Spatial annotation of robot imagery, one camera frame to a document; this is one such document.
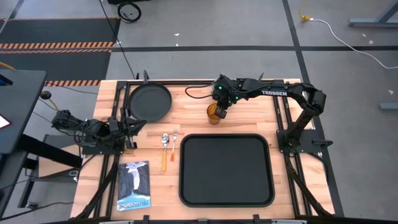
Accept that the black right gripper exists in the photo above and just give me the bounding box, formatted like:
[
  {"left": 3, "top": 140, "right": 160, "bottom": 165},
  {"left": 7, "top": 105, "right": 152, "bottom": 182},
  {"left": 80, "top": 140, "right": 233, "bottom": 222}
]
[{"left": 212, "top": 74, "right": 242, "bottom": 119}]

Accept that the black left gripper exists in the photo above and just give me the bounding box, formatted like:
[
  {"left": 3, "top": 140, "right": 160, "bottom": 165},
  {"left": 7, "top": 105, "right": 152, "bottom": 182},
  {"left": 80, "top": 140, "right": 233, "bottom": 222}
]
[{"left": 107, "top": 107, "right": 147, "bottom": 150}]

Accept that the amber fluted cup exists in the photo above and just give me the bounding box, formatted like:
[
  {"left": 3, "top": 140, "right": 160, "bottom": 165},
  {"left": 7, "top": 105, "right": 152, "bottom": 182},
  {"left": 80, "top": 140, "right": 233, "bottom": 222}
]
[{"left": 206, "top": 103, "right": 223, "bottom": 126}]

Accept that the black round plate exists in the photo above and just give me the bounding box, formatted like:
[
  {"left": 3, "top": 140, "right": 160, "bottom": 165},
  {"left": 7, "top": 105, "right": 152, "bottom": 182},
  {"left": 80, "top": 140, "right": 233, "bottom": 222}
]
[{"left": 128, "top": 82, "right": 173, "bottom": 123}]

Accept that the spoon with orange handle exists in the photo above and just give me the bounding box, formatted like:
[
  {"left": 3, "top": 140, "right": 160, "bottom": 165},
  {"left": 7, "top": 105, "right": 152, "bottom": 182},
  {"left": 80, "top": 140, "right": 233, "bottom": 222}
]
[{"left": 160, "top": 133, "right": 170, "bottom": 172}]

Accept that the fork with orange handle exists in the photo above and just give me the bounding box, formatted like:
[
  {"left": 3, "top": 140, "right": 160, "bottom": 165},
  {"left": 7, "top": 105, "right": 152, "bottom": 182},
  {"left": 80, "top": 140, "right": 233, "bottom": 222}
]
[{"left": 170, "top": 128, "right": 178, "bottom": 162}]

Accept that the black rectangular tray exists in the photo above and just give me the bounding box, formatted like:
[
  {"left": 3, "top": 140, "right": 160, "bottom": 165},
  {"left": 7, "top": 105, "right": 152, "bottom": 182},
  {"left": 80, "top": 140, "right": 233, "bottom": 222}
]
[{"left": 178, "top": 133, "right": 275, "bottom": 208}]

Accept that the Yellowstone waterfall book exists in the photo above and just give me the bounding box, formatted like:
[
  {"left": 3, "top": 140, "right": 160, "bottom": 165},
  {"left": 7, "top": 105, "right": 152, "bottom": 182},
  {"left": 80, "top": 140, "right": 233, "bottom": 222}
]
[{"left": 116, "top": 160, "right": 152, "bottom": 212}]

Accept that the black mat with hazard stripes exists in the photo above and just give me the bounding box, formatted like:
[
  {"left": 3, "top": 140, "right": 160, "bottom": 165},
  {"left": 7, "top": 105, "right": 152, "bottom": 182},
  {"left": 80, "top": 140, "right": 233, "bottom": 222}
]
[
  {"left": 0, "top": 17, "right": 121, "bottom": 49},
  {"left": 0, "top": 49, "right": 112, "bottom": 87}
]

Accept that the black side table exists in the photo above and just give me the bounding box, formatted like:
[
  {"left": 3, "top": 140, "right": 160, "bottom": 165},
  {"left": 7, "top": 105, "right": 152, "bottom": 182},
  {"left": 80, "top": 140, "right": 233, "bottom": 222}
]
[{"left": 0, "top": 68, "right": 83, "bottom": 215}]

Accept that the white screen device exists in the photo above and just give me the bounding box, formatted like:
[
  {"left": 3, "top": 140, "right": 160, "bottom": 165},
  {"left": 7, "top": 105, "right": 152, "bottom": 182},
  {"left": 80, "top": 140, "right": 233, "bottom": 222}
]
[{"left": 0, "top": 113, "right": 12, "bottom": 130}]

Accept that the blue black device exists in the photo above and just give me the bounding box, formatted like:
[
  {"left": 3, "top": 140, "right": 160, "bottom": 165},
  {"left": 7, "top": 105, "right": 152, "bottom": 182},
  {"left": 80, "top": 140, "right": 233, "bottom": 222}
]
[{"left": 0, "top": 74, "right": 14, "bottom": 87}]

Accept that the grey desk leg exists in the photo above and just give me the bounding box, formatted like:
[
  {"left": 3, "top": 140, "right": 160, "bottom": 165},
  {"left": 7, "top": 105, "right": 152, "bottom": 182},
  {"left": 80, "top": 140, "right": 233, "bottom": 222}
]
[{"left": 348, "top": 0, "right": 398, "bottom": 29}]

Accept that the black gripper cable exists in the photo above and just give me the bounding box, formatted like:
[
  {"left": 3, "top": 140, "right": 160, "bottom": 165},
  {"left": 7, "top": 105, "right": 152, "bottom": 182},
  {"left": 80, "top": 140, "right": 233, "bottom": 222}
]
[{"left": 185, "top": 81, "right": 218, "bottom": 100}]

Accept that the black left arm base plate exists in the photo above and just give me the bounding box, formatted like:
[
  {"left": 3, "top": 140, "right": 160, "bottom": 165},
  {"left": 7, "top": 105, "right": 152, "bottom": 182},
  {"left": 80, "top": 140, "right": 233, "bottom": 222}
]
[{"left": 81, "top": 130, "right": 125, "bottom": 156}]

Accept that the black aluminium table frame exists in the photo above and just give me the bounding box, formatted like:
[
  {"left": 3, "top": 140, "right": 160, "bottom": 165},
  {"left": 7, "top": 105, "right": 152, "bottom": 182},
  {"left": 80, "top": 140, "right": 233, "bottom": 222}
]
[{"left": 74, "top": 79, "right": 335, "bottom": 218}]

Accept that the long black floor cable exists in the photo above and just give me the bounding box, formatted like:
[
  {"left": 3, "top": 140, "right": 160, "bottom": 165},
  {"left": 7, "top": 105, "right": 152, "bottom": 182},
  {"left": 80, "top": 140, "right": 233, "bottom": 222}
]
[{"left": 99, "top": 0, "right": 137, "bottom": 80}]

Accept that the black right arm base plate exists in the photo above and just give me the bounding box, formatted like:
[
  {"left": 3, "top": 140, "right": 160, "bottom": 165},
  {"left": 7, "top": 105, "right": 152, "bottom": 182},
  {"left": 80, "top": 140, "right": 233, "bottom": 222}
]
[{"left": 276, "top": 129, "right": 333, "bottom": 154}]

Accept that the coiled black cable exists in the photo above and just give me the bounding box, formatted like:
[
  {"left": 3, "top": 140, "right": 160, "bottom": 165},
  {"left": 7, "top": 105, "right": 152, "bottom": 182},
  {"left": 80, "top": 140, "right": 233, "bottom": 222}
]
[{"left": 117, "top": 1, "right": 142, "bottom": 24}]

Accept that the yellow extension cord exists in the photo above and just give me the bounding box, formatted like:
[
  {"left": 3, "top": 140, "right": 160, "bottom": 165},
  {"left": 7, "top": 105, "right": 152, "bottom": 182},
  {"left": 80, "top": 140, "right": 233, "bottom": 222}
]
[{"left": 298, "top": 0, "right": 312, "bottom": 22}]

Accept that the white floor cable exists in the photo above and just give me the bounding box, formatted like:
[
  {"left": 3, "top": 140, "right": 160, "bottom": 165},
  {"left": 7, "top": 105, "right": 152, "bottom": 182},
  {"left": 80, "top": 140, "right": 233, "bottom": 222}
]
[{"left": 310, "top": 18, "right": 398, "bottom": 70}]

